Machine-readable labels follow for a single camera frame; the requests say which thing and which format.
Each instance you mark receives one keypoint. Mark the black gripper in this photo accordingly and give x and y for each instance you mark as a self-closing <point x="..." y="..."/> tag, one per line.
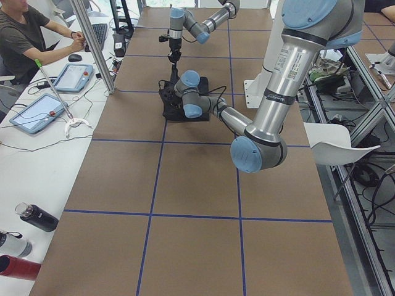
<point x="174" y="46"/>
<point x="169" y="99"/>

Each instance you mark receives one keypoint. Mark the black graphic t-shirt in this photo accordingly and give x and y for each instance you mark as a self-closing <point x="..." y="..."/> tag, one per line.
<point x="190" y="114"/>

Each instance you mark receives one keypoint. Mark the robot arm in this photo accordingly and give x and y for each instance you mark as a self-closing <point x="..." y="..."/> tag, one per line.
<point x="309" y="27"/>
<point x="181" y="19"/>

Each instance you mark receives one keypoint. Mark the black power adapter box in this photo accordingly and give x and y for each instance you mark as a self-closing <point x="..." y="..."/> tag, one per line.
<point x="119" y="45"/>

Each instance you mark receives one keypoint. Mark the black keyboard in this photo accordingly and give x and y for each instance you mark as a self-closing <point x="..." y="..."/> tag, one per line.
<point x="100" y="30"/>

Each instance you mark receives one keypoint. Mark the black computer mouse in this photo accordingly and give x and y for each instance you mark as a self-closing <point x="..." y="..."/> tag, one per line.
<point x="74" y="58"/>

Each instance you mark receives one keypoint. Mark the far teach pendant tablet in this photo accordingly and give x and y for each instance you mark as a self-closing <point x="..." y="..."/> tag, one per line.
<point x="73" y="78"/>

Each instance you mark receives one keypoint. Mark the teach pendant tablet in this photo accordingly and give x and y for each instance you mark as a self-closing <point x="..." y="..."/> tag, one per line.
<point x="38" y="115"/>
<point x="73" y="78"/>

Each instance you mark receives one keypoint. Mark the near teach pendant tablet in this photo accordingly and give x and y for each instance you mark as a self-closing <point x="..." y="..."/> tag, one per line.
<point x="38" y="115"/>

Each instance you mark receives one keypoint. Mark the metal reacher grabber tool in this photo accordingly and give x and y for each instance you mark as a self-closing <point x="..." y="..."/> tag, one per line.
<point x="73" y="121"/>

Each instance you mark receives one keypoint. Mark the seated person in grey shirt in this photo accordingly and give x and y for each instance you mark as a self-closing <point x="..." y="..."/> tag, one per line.
<point x="22" y="41"/>

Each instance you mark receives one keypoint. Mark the white plastic chair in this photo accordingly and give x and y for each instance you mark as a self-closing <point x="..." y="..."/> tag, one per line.
<point x="331" y="145"/>

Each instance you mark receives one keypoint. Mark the black water bottle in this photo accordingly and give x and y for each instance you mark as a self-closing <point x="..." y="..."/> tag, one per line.
<point x="36" y="216"/>

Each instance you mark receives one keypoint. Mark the white water bottle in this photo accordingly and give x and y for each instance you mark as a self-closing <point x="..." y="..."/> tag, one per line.
<point x="16" y="247"/>

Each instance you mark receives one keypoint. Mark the red water bottle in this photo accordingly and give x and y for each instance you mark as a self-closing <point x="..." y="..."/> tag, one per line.
<point x="14" y="267"/>

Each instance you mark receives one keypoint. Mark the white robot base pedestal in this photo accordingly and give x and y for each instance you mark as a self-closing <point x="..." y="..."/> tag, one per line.
<point x="254" y="89"/>

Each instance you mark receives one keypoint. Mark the aluminium frame post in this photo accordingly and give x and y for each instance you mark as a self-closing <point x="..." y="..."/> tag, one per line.
<point x="87" y="29"/>

